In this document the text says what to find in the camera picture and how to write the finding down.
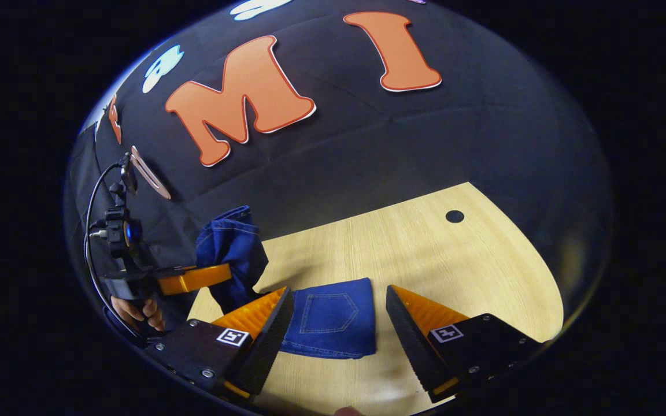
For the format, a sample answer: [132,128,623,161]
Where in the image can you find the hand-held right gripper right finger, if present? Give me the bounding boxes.
[385,285,542,404]

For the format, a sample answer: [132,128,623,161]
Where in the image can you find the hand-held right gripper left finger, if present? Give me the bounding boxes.
[145,287,294,400]

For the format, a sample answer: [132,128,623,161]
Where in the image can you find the blue denim jeans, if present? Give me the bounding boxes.
[195,205,377,360]

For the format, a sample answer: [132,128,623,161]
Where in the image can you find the black backdrop cloth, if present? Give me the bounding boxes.
[64,0,614,341]

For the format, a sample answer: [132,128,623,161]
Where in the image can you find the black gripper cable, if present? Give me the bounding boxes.
[83,162,149,343]

